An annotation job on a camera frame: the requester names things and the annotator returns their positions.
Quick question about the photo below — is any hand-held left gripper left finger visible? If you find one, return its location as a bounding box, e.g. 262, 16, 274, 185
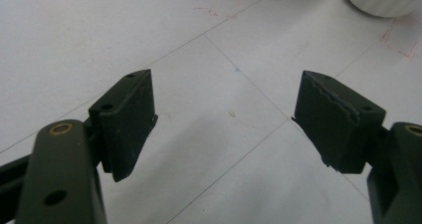
89, 69, 159, 183

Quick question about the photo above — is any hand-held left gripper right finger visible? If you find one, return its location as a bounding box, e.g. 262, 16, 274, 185
292, 70, 387, 174

